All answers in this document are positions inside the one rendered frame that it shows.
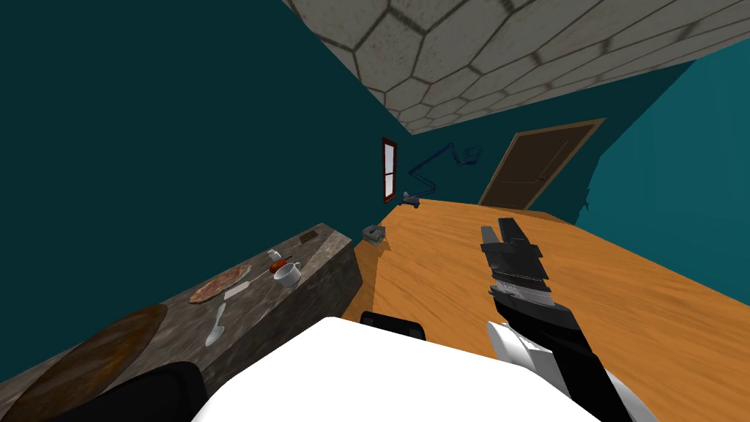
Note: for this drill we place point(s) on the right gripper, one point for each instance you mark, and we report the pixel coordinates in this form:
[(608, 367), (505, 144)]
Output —
[(515, 261)]

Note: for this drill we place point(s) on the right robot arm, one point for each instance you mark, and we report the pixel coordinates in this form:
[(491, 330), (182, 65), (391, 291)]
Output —
[(562, 346)]

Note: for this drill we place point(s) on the brown door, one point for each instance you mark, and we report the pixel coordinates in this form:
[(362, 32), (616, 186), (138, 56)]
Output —
[(539, 167)]

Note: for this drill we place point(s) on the blue jointed desk lamp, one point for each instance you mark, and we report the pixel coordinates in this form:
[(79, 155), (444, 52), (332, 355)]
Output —
[(426, 179)]

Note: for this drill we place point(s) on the grey box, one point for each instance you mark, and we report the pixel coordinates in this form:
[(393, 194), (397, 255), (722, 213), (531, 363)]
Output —
[(374, 234)]

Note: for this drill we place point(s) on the red framed window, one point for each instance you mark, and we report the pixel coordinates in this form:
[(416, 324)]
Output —
[(389, 170)]

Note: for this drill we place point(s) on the dark square grid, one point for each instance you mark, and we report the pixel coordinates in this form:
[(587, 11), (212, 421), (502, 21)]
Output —
[(309, 236)]

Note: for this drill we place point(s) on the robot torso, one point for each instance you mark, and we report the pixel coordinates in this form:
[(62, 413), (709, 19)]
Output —
[(375, 381)]

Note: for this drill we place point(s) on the white mug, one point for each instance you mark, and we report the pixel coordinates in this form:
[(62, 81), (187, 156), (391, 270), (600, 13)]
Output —
[(287, 274)]

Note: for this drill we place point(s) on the small white shaker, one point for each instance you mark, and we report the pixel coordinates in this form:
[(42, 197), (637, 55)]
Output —
[(273, 255)]

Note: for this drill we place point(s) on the white spatula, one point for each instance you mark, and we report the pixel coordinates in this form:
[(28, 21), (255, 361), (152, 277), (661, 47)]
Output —
[(240, 288)]

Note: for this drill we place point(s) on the flat round pizza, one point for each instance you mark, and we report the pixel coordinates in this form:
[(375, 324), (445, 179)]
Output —
[(220, 284)]

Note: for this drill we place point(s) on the round brown wooden board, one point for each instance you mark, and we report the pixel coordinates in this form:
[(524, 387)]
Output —
[(88, 363)]

